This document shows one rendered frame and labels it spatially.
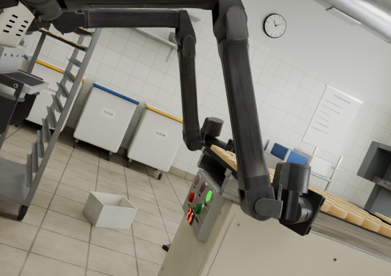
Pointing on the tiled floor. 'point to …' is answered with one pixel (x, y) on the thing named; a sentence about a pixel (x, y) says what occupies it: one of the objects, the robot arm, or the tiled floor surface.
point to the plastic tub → (109, 210)
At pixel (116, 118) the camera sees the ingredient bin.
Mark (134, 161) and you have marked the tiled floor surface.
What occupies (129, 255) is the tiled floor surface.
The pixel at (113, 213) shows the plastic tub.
